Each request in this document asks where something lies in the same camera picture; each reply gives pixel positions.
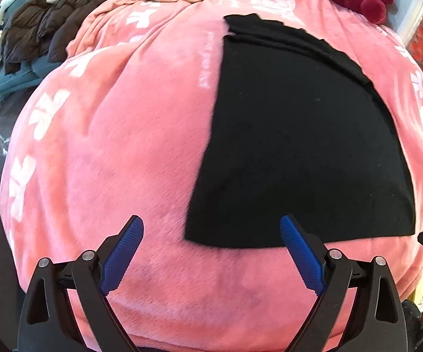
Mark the dark brown puffer jacket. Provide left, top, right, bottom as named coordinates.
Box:
left=0, top=0, right=118, bottom=75

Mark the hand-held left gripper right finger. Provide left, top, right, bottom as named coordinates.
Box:
left=279, top=215, right=408, bottom=352

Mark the black garment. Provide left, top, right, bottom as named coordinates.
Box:
left=184, top=13, right=416, bottom=249

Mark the blue quilted cushion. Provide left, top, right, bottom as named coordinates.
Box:
left=0, top=53, right=56, bottom=100

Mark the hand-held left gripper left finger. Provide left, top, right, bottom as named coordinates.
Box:
left=17, top=215, right=145, bottom=352

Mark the pink printed blanket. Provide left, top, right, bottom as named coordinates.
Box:
left=0, top=0, right=423, bottom=350

